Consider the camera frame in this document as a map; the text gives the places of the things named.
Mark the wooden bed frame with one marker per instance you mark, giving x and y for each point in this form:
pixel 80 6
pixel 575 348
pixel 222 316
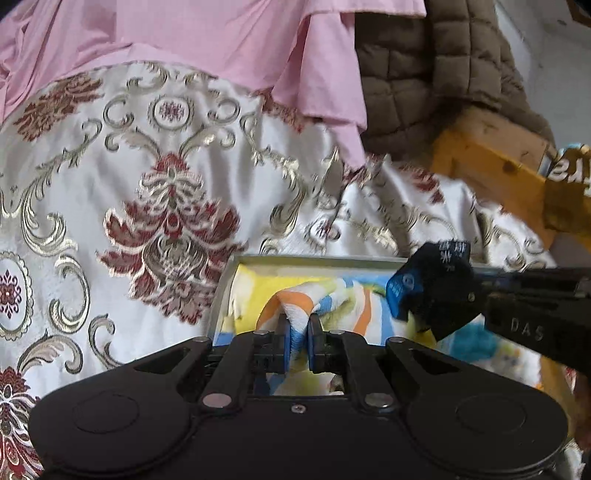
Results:
pixel 489 157

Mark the dark blue sock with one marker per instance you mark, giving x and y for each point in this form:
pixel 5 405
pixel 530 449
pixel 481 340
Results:
pixel 438 295

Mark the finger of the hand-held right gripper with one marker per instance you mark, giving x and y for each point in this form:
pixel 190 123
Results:
pixel 531 282

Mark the brown quilted jacket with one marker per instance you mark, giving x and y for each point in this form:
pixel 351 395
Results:
pixel 438 60

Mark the pink bed sheet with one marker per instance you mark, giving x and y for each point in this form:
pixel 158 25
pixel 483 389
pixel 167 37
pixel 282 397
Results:
pixel 184 32

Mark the striped sock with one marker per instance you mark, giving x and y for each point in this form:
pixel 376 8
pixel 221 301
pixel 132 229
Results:
pixel 300 300

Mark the olive brown cloth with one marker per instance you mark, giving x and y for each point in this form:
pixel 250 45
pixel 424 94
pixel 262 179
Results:
pixel 568 203

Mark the yellow cartoon towel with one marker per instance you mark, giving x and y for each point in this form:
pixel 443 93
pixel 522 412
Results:
pixel 249 295

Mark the floral satin blanket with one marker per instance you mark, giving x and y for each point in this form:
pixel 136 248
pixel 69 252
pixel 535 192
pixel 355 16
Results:
pixel 92 184

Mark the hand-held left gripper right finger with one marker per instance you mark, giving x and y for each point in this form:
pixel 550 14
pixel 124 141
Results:
pixel 316 341

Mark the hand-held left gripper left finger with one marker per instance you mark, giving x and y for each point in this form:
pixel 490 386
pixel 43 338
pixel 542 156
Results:
pixel 284 341

